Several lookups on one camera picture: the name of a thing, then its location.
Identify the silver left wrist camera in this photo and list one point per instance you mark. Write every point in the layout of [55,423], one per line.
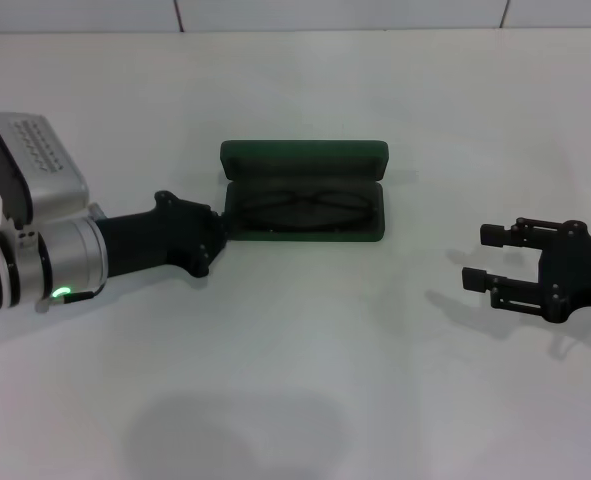
[45,165]

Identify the black round-lens glasses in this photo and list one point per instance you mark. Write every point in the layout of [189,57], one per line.
[305,196]

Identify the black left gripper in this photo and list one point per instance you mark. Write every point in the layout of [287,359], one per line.
[165,235]

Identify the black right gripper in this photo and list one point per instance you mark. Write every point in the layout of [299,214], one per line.
[580,270]

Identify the green glasses case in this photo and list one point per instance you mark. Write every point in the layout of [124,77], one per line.
[305,155]

